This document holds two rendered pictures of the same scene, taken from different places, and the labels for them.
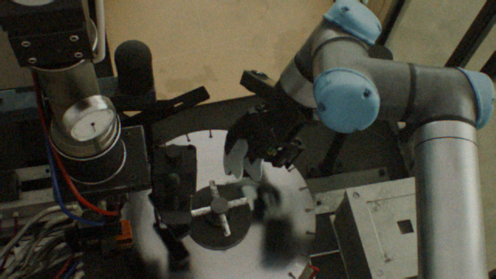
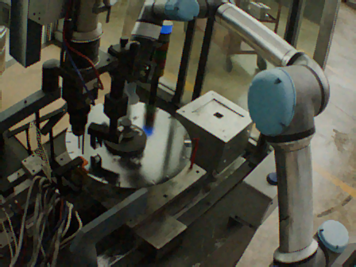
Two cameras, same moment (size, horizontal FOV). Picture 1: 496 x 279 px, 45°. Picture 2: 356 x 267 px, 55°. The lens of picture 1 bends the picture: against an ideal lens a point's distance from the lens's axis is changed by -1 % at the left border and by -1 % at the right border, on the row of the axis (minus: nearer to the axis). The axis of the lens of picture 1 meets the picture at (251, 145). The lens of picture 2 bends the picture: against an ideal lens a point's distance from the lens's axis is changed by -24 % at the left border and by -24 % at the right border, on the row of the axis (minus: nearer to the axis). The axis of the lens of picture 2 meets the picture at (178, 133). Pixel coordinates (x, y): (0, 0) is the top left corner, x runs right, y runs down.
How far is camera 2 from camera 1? 61 cm
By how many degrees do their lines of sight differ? 32
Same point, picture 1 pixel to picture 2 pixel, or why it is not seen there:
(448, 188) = (245, 17)
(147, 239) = (95, 164)
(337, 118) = (185, 12)
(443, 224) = (255, 26)
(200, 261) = (133, 161)
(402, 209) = (210, 109)
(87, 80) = not seen: outside the picture
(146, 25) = not seen: hidden behind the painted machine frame
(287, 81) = (139, 29)
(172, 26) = not seen: hidden behind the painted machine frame
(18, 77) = (58, 12)
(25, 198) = (17, 190)
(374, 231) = (206, 121)
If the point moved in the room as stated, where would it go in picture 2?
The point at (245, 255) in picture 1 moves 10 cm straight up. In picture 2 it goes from (154, 148) to (160, 115)
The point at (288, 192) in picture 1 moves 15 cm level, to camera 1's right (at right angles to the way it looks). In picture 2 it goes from (152, 114) to (200, 105)
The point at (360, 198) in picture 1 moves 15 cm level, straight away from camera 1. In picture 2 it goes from (187, 111) to (183, 83)
